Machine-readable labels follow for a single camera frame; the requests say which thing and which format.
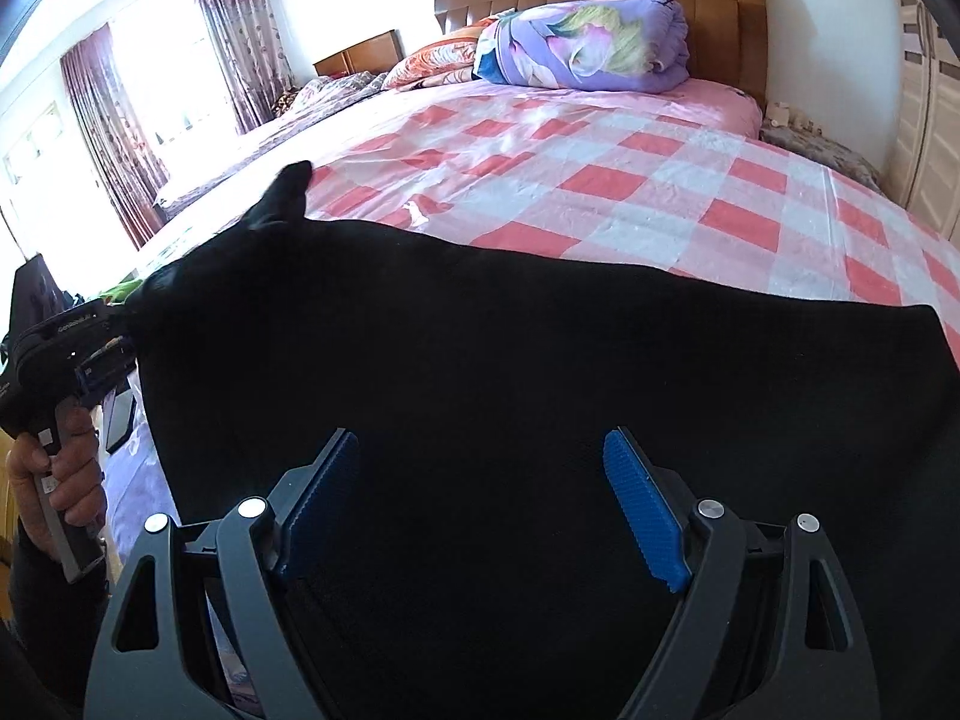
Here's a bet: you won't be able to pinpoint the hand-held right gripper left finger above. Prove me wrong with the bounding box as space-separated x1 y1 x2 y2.
82 429 359 720

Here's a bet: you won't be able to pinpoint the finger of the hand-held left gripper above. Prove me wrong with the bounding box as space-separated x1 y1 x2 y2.
75 337 140 402

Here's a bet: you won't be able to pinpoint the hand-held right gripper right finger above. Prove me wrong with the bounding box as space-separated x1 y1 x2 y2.
603 427 880 720

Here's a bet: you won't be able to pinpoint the black sweatshirt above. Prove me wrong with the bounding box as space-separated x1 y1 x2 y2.
124 160 960 720

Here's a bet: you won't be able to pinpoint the person's left forearm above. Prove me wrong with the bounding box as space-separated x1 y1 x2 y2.
6 521 110 698

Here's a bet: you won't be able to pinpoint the person's left hand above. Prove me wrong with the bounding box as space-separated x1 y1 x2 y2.
7 411 107 535

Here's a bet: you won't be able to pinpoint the black flat device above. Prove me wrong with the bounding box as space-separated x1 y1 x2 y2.
103 388 139 455

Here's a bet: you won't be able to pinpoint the maroon curtain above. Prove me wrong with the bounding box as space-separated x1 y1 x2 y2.
60 25 170 250
190 0 295 136

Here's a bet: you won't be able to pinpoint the bed with pink checked sheet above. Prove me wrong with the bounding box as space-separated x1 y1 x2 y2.
101 77 960 556

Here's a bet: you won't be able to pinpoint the grey patterned blanket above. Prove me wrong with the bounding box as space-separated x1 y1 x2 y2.
274 70 392 117

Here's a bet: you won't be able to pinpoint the bedside table with patterned cloth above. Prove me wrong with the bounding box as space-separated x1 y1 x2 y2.
757 120 887 192

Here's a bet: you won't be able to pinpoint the wooden bedside cabinet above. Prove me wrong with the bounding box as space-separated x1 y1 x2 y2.
313 29 406 80

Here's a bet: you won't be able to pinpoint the small ornaments on bedside table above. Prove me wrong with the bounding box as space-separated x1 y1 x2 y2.
763 100 820 130

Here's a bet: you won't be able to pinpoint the orange patterned pillow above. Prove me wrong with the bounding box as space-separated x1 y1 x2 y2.
386 11 518 89

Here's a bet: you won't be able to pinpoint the folded purple floral quilt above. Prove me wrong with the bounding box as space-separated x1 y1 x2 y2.
472 0 691 95

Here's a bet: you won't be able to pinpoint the white wardrobe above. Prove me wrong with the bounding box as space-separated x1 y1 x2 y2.
885 0 960 241

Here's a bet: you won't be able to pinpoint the wooden headboard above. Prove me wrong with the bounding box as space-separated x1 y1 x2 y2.
433 0 767 110

